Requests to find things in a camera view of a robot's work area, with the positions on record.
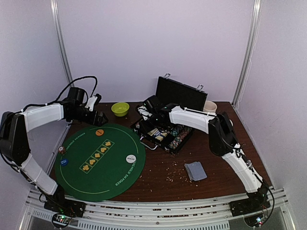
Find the orange big blind button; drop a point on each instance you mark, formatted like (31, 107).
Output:
(99, 132)

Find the right aluminium post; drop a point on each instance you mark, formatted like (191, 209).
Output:
(252, 37)

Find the poker chip row right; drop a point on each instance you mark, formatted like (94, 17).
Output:
(179, 138)

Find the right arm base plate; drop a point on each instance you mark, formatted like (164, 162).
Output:
(246, 206)

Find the grey playing card deck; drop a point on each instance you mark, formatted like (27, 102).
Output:
(195, 171)

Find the small poker chip stack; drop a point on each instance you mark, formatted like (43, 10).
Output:
(62, 150)

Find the white dealer button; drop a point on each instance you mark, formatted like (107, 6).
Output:
(131, 158)

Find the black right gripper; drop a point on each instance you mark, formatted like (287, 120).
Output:
(143, 117)

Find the black poker chip case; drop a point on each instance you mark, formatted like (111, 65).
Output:
(171, 91)

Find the aluminium post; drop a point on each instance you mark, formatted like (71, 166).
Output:
(61, 43)
(252, 37)

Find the left aluminium post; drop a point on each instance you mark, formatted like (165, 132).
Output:
(61, 43)

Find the lime green bowl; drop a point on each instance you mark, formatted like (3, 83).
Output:
(120, 109)

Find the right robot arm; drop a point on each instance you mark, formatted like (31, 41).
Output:
(222, 143)

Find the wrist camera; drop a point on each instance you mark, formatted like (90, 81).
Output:
(76, 95)
(152, 104)

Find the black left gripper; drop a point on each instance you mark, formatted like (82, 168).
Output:
(98, 122)

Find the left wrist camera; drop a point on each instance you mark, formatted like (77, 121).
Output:
(76, 95)

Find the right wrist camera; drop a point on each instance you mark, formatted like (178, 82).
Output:
(152, 104)

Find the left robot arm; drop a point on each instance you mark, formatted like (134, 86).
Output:
(15, 144)

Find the blue boxed card deck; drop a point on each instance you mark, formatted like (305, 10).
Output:
(157, 134)

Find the blue small blind button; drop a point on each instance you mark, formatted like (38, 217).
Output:
(64, 162)

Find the beige cup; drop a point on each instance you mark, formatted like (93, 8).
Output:
(210, 107)

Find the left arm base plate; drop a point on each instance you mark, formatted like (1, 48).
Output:
(70, 208)

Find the green round poker mat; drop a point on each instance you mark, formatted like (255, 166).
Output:
(97, 168)

